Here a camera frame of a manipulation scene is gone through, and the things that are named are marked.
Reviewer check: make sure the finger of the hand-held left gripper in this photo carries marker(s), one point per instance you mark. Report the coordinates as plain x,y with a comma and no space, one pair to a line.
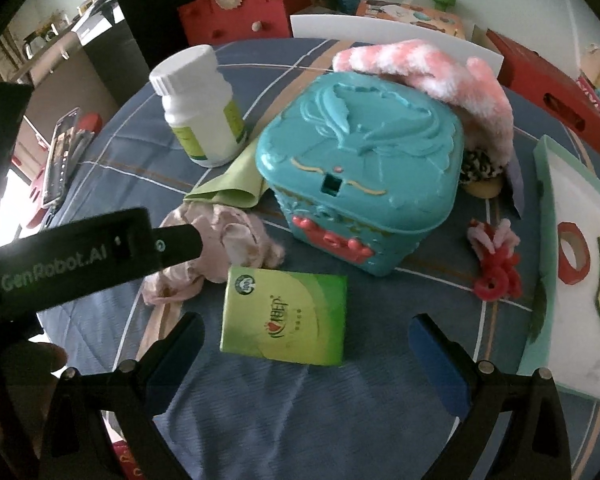
177,244

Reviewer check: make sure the teal plastic box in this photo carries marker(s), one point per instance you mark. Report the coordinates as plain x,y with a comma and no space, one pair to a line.
360,160

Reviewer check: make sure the white pill bottle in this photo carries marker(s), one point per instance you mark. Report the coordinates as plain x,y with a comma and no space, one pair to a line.
200,105

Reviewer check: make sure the white tray with teal rim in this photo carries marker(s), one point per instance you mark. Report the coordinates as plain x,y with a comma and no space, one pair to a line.
570,200

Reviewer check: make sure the pink white fluffy sock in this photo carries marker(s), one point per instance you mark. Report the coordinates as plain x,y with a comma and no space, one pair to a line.
485,105

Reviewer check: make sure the red cardboard box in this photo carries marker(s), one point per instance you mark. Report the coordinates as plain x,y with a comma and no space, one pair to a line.
535,70

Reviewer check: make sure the green tissue pack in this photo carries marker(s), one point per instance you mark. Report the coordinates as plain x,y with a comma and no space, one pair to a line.
280,315

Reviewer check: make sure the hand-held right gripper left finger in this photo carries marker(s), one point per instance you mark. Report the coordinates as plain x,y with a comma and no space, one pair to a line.
167,370

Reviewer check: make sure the pink cloth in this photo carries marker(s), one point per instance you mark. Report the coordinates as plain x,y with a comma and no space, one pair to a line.
230,235

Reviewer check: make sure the person's left hand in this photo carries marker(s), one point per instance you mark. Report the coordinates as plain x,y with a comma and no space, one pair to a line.
47,357

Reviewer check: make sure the beige round puff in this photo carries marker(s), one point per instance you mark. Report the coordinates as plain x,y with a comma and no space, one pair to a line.
482,189

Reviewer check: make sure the red pink chenille toy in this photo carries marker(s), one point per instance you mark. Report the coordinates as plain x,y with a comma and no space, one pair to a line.
497,270

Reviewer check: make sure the leopard print scrunchie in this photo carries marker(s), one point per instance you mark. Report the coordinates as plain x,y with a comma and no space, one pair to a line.
480,165

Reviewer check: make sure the black bag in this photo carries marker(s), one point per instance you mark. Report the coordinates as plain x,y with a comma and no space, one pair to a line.
130,10

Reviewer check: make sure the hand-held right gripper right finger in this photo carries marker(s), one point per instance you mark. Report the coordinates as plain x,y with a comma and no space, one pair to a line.
440,365

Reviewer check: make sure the white board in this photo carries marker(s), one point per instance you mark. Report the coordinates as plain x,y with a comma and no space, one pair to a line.
330,27

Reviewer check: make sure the light green cloth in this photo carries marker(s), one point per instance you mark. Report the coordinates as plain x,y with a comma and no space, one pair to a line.
235,185

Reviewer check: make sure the red felt handbag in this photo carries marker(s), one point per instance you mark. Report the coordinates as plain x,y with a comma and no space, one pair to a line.
250,5

